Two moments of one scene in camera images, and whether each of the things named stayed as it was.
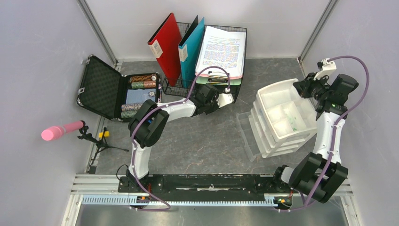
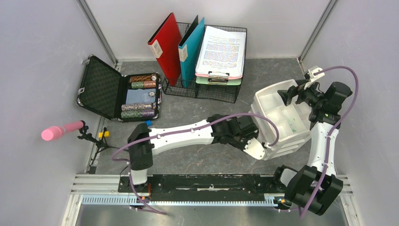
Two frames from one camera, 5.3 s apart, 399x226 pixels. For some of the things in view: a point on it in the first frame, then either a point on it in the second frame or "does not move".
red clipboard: [166, 42] does not move
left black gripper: [216, 105] → [249, 137]
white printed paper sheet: [221, 48] does not move
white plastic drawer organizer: [281, 121] does not move
